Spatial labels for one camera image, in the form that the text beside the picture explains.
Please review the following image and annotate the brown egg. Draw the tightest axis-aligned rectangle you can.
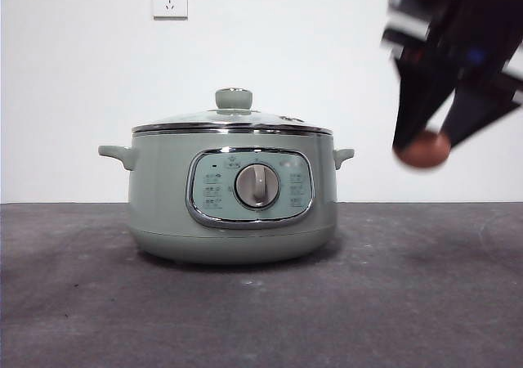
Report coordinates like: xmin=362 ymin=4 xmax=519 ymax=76
xmin=393 ymin=128 xmax=452 ymax=169

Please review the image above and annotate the glass lid with green knob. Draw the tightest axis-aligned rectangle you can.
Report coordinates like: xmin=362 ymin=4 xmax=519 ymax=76
xmin=132 ymin=88 xmax=332 ymax=135

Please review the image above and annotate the sage green electric cooking pot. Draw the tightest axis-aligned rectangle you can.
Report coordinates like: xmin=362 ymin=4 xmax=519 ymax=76
xmin=97 ymin=127 xmax=355 ymax=267

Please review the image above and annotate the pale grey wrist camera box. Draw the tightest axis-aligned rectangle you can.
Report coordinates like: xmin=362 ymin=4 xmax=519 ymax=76
xmin=381 ymin=0 xmax=441 ymax=55

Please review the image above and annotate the white wall socket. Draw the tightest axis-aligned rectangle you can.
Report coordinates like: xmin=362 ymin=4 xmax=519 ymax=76
xmin=153 ymin=0 xmax=190 ymax=20

